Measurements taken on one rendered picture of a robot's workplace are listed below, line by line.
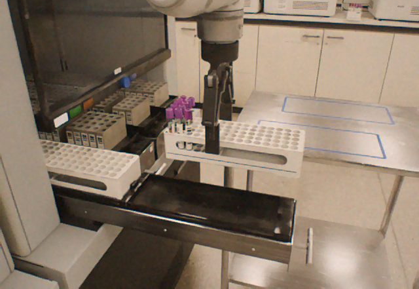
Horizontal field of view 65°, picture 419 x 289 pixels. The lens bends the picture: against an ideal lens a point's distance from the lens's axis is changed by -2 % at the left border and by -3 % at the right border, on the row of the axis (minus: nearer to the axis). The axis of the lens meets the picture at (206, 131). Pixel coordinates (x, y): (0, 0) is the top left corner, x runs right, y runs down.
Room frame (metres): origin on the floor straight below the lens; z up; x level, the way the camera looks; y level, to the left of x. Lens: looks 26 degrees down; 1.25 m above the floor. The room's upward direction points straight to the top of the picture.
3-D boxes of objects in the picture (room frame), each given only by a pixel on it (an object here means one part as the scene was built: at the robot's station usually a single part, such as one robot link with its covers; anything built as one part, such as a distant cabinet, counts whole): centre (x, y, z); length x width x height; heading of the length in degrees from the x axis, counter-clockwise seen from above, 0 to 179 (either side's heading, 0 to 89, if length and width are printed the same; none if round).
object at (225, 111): (0.72, -0.04, 0.93); 0.03 x 0.01 x 0.07; 72
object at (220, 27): (0.66, -0.03, 1.15); 0.09 x 0.09 x 0.06
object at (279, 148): (0.66, -0.06, 0.89); 0.30 x 0.10 x 0.06; 73
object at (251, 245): (0.60, 0.13, 0.78); 0.73 x 0.14 x 0.09; 73
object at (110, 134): (0.79, 0.25, 0.85); 0.12 x 0.02 x 0.06; 164
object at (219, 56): (0.66, -0.03, 1.07); 0.08 x 0.07 x 0.09; 163
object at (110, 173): (0.65, 0.31, 0.83); 0.30 x 0.10 x 0.06; 73
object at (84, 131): (0.81, 0.29, 0.85); 0.12 x 0.02 x 0.06; 163
